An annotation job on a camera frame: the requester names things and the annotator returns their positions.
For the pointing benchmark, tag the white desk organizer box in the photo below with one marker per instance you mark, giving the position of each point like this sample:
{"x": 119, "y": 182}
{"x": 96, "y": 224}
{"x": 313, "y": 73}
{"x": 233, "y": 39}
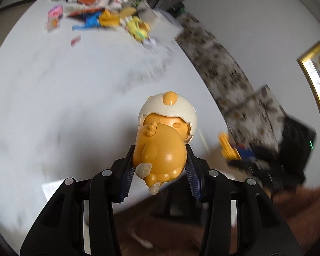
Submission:
{"x": 162, "y": 21}

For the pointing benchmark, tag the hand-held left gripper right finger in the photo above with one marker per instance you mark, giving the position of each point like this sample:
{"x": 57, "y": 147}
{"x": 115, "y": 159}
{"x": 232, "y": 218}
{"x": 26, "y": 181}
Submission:
{"x": 193, "y": 178}

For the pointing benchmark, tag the yellow toy excavator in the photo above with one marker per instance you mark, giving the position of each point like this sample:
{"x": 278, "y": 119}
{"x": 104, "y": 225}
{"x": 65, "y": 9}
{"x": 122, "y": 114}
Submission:
{"x": 109, "y": 18}

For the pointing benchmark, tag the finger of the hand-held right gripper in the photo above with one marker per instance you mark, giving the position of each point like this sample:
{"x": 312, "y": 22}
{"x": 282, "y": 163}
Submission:
{"x": 244, "y": 151}

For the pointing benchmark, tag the pink plastic toy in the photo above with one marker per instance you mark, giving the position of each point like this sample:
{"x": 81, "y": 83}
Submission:
{"x": 55, "y": 12}

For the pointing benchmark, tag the gold framed picture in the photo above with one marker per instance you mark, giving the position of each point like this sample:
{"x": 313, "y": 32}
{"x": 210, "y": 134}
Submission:
{"x": 318, "y": 85}

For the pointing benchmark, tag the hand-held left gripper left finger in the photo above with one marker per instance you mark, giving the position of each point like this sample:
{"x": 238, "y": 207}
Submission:
{"x": 126, "y": 177}

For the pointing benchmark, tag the white paper scrap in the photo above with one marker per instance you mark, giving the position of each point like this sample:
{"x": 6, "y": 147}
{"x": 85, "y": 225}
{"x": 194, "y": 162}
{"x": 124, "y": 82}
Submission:
{"x": 141, "y": 238}

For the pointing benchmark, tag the blue packet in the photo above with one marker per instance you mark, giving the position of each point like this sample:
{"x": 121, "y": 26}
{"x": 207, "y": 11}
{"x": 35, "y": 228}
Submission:
{"x": 86, "y": 22}

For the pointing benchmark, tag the chick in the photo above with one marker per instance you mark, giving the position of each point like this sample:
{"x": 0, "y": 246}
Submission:
{"x": 160, "y": 152}

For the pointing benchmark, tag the floral sofa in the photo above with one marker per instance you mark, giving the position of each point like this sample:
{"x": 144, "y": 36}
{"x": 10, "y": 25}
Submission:
{"x": 224, "y": 72}

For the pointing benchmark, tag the small clear packet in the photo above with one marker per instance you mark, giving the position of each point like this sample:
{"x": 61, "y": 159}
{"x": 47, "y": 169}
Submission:
{"x": 53, "y": 25}

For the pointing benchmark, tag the green yellow snail toy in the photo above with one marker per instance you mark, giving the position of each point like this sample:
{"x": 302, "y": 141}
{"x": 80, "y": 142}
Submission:
{"x": 140, "y": 30}

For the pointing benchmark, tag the small red white wrapper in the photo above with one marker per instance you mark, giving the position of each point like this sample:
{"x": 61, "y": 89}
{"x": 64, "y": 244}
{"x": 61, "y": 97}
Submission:
{"x": 76, "y": 40}

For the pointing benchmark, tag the yellow plastic toy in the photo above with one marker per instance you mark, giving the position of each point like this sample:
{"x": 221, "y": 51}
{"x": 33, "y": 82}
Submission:
{"x": 228, "y": 146}

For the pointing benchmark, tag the red snack packet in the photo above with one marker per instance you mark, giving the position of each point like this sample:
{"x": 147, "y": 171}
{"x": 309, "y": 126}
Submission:
{"x": 82, "y": 12}

